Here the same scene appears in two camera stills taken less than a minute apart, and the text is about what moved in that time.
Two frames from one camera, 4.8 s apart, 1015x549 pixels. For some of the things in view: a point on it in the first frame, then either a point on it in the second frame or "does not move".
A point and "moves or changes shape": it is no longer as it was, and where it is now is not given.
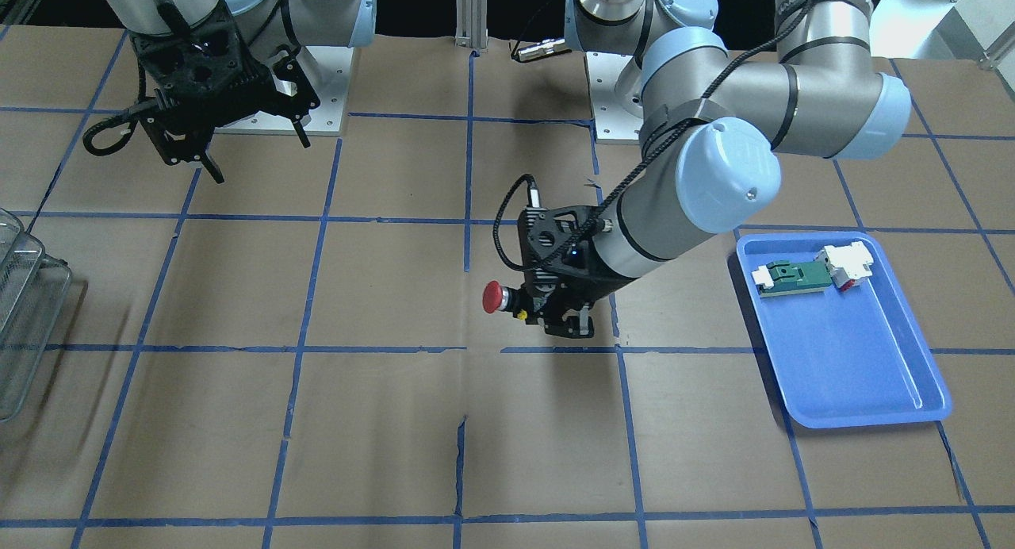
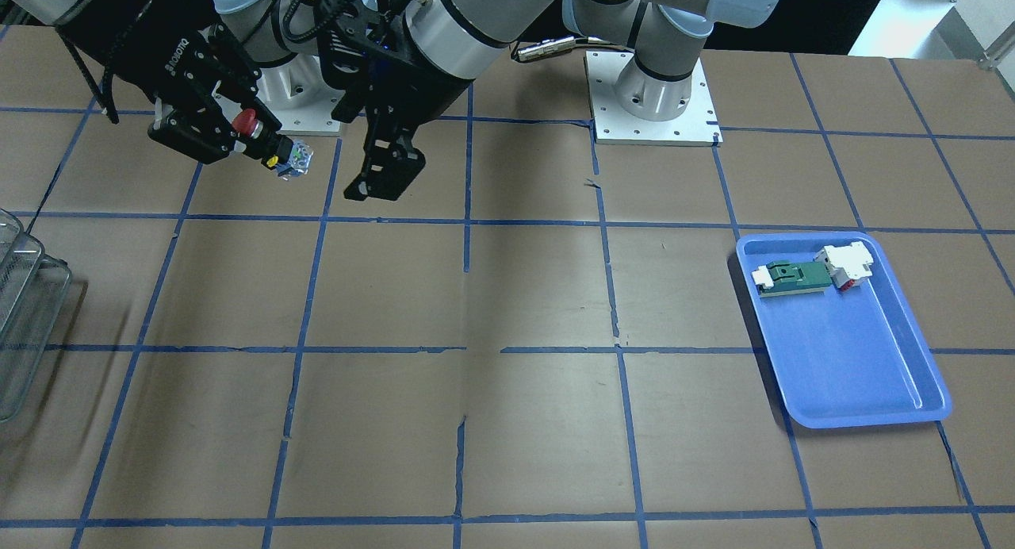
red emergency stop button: (495, 297) moves or changes shape
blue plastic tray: (859, 357) does not move
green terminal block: (783, 278) does not move
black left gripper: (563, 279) to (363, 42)
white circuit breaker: (847, 262) does not move
